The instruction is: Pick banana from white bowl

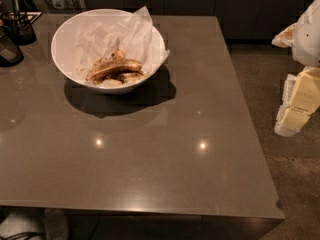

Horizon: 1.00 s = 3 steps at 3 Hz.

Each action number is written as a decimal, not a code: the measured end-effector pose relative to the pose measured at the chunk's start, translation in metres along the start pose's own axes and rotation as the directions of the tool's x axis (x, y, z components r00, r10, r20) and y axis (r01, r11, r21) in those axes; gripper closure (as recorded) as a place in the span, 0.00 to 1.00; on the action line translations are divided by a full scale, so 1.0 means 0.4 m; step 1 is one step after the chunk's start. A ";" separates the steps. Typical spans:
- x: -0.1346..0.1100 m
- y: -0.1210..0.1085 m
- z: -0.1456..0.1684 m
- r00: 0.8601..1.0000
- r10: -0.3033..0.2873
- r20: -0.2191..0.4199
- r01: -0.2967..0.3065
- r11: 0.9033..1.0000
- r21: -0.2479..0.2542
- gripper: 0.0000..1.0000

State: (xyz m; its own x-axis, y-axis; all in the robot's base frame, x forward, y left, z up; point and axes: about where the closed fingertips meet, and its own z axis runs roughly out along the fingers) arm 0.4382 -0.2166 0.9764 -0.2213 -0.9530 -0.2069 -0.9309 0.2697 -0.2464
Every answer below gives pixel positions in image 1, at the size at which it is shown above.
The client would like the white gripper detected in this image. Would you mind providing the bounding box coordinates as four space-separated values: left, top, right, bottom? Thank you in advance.
272 0 320 137

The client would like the white ceramic bowl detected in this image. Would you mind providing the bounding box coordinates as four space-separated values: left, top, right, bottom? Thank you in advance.
51 9 167 94

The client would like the crumpled white paper liner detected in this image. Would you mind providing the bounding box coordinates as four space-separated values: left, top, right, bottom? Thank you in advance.
75 7 170 87

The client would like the black utensil holder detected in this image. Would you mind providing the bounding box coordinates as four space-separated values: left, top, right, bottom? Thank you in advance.
1 0 37 45

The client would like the dark appliance at left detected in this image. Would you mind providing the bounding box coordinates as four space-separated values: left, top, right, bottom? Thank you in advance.
0 26 24 67

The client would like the white cloth under table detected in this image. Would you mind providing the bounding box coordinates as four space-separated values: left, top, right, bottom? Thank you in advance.
0 207 69 240

